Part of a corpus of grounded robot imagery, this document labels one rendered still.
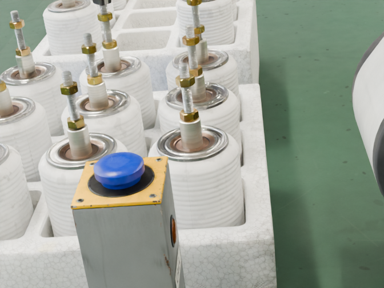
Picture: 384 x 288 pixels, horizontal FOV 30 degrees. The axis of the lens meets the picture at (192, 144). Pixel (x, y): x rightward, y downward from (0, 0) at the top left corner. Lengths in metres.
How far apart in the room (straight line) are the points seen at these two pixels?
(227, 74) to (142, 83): 0.11
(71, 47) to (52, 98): 0.30
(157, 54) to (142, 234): 0.68
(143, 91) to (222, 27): 0.31
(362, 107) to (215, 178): 0.19
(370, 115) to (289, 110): 0.81
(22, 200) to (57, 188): 0.07
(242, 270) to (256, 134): 0.23
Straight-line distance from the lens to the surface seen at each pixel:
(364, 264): 0.98
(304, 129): 1.31
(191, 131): 0.73
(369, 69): 0.62
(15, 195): 0.79
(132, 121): 0.85
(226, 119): 0.83
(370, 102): 0.58
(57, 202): 0.76
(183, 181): 0.72
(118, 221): 0.55
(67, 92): 0.73
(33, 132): 0.88
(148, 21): 1.45
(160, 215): 0.55
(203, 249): 0.72
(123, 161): 0.57
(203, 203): 0.73
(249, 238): 0.72
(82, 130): 0.75
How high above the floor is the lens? 0.60
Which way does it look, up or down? 28 degrees down
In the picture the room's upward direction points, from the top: 7 degrees counter-clockwise
